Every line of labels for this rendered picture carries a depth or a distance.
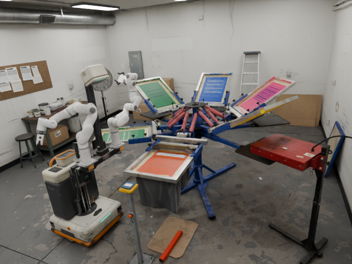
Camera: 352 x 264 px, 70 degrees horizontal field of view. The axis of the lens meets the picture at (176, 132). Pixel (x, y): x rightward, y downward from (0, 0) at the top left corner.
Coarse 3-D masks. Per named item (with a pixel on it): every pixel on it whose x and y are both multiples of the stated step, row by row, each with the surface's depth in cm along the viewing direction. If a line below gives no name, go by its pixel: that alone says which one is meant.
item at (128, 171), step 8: (176, 144) 306; (184, 144) 304; (136, 160) 272; (192, 160) 268; (128, 168) 257; (184, 168) 249; (136, 176) 247; (144, 176) 243; (152, 176) 239; (160, 176) 238; (176, 176) 236
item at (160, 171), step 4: (176, 152) 292; (180, 160) 273; (184, 160) 272; (176, 164) 264; (180, 164) 264; (176, 168) 257; (156, 172) 252; (160, 172) 251; (164, 172) 251; (168, 172) 250; (172, 172) 250; (172, 176) 243
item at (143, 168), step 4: (156, 152) 296; (164, 152) 294; (168, 152) 293; (172, 152) 292; (152, 156) 287; (156, 156) 286; (160, 156) 286; (164, 156) 285; (168, 156) 284; (148, 160) 278; (144, 164) 269; (140, 168) 262; (144, 168) 262; (148, 168) 261; (152, 168) 260; (156, 168) 260; (144, 172) 254; (148, 172) 253; (152, 172) 252
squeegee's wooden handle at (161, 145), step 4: (160, 144) 294; (164, 144) 291; (168, 144) 290; (172, 144) 289; (160, 148) 296; (164, 148) 293; (168, 148) 291; (172, 148) 289; (176, 148) 287; (180, 148) 285; (184, 148) 283; (188, 148) 283
